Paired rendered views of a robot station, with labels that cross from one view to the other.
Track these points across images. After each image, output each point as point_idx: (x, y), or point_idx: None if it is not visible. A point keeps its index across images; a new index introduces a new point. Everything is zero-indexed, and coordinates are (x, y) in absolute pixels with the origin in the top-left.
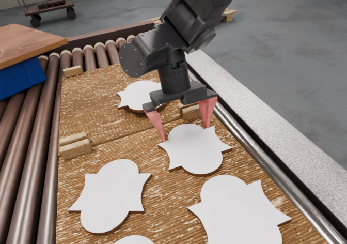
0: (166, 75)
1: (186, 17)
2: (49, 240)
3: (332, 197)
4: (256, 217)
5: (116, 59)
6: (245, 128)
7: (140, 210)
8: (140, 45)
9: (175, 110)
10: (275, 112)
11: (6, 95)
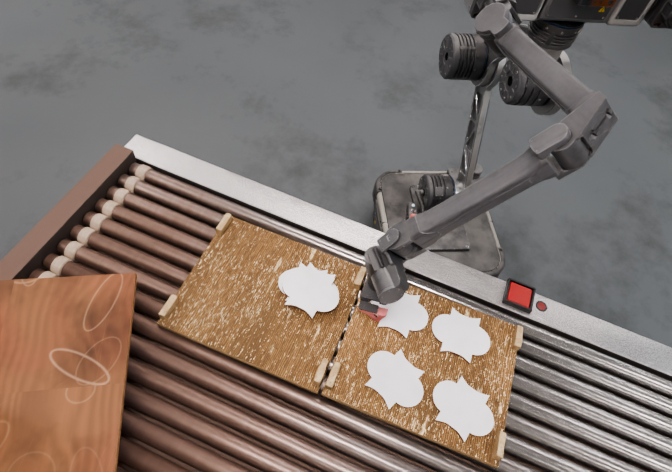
0: None
1: (411, 248)
2: (391, 432)
3: (477, 290)
4: (469, 329)
5: (174, 250)
6: None
7: (423, 372)
8: (403, 286)
9: (347, 286)
10: None
11: None
